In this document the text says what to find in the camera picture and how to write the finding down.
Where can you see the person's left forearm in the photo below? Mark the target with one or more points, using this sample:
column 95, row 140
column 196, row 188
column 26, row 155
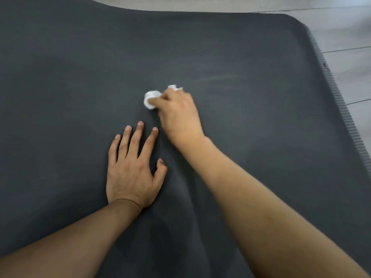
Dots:
column 66, row 246

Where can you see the white tissue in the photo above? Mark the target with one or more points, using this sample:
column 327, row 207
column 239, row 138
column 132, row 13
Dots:
column 150, row 94

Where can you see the person's left hand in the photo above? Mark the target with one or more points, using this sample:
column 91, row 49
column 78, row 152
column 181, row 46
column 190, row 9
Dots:
column 130, row 179

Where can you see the person's right hand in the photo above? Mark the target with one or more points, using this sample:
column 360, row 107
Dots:
column 179, row 118

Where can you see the dark grey yoga mat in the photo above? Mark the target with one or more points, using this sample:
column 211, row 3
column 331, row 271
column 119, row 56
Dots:
column 72, row 69

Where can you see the person's right forearm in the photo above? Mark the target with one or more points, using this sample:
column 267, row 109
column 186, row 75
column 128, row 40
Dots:
column 261, row 217

